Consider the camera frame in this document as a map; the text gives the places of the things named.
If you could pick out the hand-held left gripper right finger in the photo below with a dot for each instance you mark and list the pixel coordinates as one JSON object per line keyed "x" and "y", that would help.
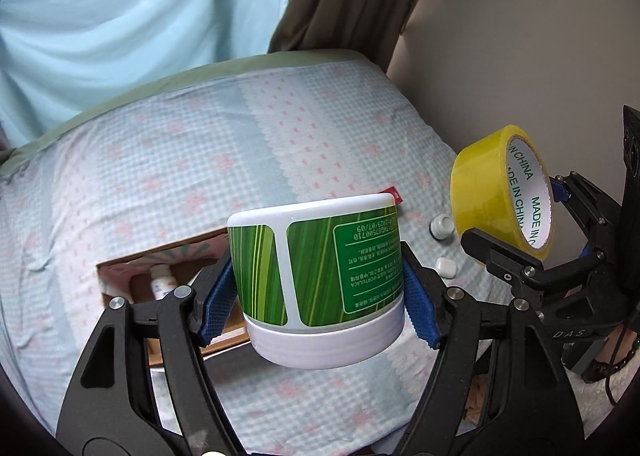
{"x": 416, "y": 296}

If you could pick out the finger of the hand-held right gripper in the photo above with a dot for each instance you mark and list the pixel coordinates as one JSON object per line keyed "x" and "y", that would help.
{"x": 505, "y": 258}
{"x": 575, "y": 196}

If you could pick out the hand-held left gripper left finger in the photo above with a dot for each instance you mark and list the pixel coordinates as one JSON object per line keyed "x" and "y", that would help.
{"x": 216, "y": 303}

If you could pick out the yellow tape roll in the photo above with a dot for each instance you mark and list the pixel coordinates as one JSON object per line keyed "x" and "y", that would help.
{"x": 482, "y": 191}

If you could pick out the cardboard box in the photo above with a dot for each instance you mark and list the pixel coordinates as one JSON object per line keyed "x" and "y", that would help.
{"x": 150, "y": 261}

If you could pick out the green and white jar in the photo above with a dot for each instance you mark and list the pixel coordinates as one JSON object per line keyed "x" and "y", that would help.
{"x": 320, "y": 281}

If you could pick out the small white cap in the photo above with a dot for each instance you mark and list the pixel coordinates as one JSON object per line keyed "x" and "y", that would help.
{"x": 442, "y": 228}
{"x": 446, "y": 268}

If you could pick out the small white bottle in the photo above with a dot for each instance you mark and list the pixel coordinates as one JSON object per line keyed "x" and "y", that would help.
{"x": 162, "y": 282}

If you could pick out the small red packet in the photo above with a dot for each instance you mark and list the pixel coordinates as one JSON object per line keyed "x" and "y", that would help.
{"x": 393, "y": 193}

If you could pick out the white fleece cloth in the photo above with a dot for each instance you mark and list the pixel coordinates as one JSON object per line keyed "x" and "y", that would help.
{"x": 597, "y": 411}

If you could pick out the checked floral blanket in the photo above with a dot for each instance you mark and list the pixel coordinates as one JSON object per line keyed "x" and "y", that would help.
{"x": 200, "y": 151}

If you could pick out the light blue curtain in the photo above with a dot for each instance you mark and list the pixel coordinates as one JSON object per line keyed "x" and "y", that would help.
{"x": 125, "y": 21}

